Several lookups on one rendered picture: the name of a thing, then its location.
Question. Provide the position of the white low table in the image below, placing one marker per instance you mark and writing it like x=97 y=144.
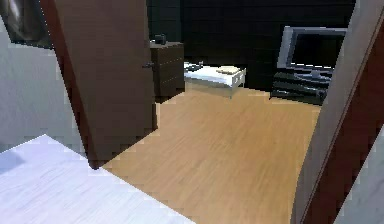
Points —
x=216 y=78

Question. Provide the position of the black remote control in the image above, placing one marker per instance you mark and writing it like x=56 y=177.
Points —
x=193 y=67

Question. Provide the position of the dark brown chest of drawers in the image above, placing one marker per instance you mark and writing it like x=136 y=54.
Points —
x=168 y=68

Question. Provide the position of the tan flat book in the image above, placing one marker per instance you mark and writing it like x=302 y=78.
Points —
x=227 y=70

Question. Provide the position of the small black object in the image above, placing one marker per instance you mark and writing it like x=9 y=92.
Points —
x=160 y=39

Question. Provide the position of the brown room door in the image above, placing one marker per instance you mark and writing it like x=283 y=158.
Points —
x=106 y=76

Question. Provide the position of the black television stand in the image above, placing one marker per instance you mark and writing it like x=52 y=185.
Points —
x=298 y=87

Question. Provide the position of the grey television set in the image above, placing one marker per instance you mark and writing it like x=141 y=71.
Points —
x=310 y=50

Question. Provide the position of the dark framed wall picture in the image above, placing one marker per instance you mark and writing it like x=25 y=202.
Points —
x=25 y=21

